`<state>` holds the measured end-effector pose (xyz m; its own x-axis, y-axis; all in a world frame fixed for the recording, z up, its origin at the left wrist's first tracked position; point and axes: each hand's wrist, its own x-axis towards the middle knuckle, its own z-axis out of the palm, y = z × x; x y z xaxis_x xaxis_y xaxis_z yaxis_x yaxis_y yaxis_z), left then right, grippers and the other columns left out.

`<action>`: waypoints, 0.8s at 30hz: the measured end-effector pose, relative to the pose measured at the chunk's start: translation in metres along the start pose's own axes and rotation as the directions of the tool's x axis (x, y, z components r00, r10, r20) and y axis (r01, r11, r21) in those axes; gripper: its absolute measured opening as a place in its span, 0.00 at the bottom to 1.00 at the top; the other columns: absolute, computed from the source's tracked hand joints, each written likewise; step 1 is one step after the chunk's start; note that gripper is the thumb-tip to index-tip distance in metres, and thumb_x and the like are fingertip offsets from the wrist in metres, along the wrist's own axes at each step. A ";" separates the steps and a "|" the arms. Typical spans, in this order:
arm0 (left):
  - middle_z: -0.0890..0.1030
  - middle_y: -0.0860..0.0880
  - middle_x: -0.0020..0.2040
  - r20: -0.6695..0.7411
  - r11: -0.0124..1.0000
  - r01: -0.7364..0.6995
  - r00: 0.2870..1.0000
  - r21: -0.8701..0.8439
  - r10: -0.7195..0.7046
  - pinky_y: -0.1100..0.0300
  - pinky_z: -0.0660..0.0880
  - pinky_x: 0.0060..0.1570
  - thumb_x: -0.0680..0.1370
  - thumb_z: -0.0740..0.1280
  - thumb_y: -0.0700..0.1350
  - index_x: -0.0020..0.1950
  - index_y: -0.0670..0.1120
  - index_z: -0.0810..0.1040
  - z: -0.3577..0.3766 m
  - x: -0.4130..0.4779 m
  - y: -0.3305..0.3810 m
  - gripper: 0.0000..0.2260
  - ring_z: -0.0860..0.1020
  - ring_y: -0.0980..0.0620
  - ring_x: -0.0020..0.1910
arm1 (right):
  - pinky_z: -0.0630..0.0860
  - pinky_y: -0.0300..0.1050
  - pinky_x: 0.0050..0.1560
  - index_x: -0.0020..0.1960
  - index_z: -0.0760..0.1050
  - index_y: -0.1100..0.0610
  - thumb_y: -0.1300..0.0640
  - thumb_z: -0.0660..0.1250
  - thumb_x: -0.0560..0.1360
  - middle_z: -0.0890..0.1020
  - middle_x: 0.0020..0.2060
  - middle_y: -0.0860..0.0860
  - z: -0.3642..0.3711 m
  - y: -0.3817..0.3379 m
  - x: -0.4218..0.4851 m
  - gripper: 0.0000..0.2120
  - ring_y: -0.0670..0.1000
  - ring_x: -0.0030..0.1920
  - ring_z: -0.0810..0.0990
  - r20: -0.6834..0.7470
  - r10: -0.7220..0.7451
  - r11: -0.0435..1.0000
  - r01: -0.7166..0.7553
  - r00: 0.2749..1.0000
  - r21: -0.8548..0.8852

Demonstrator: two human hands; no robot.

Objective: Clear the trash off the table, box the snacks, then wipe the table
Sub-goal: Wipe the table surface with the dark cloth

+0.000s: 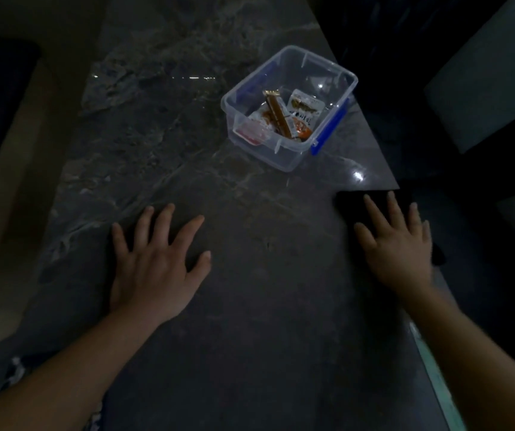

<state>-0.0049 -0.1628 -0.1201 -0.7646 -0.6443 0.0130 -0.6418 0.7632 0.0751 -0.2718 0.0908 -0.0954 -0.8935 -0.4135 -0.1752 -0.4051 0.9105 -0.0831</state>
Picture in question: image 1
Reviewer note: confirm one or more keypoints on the person's right hand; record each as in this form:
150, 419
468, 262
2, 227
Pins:
399, 255

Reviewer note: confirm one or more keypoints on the person's left hand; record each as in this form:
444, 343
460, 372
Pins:
152, 273

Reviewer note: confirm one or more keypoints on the person's left little finger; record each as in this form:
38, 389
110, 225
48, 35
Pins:
120, 241

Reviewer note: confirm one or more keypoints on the person's right little finger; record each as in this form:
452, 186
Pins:
427, 235

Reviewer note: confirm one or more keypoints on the person's left thumb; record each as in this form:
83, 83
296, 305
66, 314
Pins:
198, 270

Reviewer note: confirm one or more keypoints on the person's right thumb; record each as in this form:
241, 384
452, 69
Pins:
365, 238

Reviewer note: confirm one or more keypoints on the person's left middle finger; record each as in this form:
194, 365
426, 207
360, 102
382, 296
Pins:
164, 223

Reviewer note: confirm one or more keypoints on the person's right middle finger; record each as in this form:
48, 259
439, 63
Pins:
396, 210

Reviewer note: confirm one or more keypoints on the person's left forearm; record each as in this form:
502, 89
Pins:
60, 377

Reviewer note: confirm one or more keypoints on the person's right forearm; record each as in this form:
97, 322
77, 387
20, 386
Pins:
473, 363

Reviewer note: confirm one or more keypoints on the black flat pad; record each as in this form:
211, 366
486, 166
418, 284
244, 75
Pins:
351, 206

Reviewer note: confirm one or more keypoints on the orange and white sachet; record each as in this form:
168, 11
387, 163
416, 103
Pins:
302, 125

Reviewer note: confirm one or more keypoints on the red and white sachet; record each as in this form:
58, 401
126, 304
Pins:
252, 130

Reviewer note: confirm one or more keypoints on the white sachet with fish print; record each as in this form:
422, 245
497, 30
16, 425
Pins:
306, 105

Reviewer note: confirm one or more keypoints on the brown stick sachet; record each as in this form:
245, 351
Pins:
280, 114

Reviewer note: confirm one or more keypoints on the clear plastic box blue latches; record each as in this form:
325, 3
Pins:
325, 71

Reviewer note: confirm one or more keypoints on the grey seat cushion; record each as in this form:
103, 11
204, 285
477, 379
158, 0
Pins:
486, 80

